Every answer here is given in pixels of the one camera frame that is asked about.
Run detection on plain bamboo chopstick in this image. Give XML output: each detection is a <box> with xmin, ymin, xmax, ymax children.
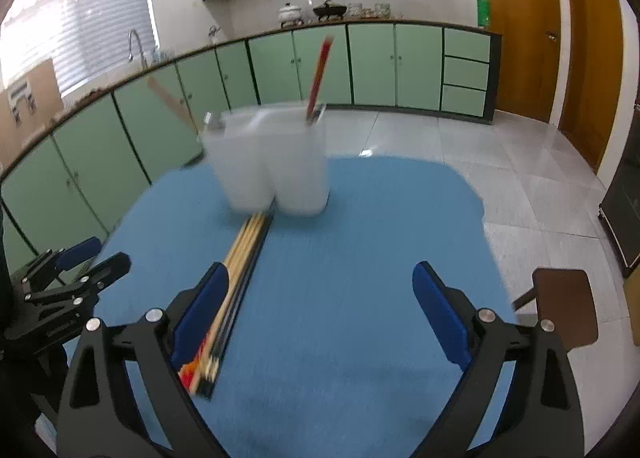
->
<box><xmin>179</xmin><ymin>213</ymin><xmax>267</xmax><ymax>395</ymax></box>

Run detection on window blind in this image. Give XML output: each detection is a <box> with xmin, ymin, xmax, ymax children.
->
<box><xmin>1</xmin><ymin>0</ymin><xmax>157</xmax><ymax>93</ymax></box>

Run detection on blue table mat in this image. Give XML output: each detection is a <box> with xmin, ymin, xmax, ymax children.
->
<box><xmin>93</xmin><ymin>157</ymin><xmax>515</xmax><ymax>457</ymax></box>

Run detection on white double utensil holder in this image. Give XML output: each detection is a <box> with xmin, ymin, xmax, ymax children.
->
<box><xmin>200</xmin><ymin>102</ymin><xmax>330</xmax><ymax>216</ymax></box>

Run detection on cardboard box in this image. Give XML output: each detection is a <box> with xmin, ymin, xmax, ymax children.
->
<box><xmin>1</xmin><ymin>58</ymin><xmax>64</xmax><ymax>171</ymax></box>

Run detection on red patterned chopstick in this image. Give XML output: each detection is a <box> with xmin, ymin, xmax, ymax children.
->
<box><xmin>306</xmin><ymin>34</ymin><xmax>334</xmax><ymax>124</ymax></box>

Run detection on orange patterned bamboo chopstick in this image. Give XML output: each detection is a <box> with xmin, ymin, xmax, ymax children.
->
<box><xmin>184</xmin><ymin>211</ymin><xmax>269</xmax><ymax>391</ymax></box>

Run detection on silver metal spoon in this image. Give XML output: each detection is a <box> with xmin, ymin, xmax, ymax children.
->
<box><xmin>202</xmin><ymin>111</ymin><xmax>224</xmax><ymax>133</ymax></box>

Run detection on brown wooden stool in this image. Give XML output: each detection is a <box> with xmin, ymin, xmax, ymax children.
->
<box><xmin>512</xmin><ymin>267</ymin><xmax>599</xmax><ymax>352</ymax></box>

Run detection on black glass cabinet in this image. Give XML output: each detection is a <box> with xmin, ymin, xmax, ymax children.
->
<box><xmin>599</xmin><ymin>103</ymin><xmax>640</xmax><ymax>277</ymax></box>

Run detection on green lower kitchen cabinets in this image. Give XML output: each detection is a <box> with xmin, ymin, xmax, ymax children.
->
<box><xmin>1</xmin><ymin>22</ymin><xmax>501</xmax><ymax>270</ymax></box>

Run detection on red bamboo chopstick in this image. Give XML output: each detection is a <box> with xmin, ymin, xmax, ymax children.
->
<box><xmin>146</xmin><ymin>77</ymin><xmax>198</xmax><ymax>133</ymax></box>

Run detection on kitchen faucet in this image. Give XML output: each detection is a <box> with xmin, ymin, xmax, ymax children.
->
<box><xmin>128</xmin><ymin>29</ymin><xmax>148</xmax><ymax>69</ymax></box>

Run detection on green bottle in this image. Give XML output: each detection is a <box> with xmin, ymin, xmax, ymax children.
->
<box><xmin>476</xmin><ymin>0</ymin><xmax>490</xmax><ymax>29</ymax></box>

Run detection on black wok pan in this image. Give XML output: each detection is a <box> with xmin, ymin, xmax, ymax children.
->
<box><xmin>312</xmin><ymin>0</ymin><xmax>347</xmax><ymax>22</ymax></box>

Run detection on wooden door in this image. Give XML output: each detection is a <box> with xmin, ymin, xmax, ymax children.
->
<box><xmin>560</xmin><ymin>0</ymin><xmax>624</xmax><ymax>170</ymax></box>
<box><xmin>489</xmin><ymin>0</ymin><xmax>561</xmax><ymax>122</ymax></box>

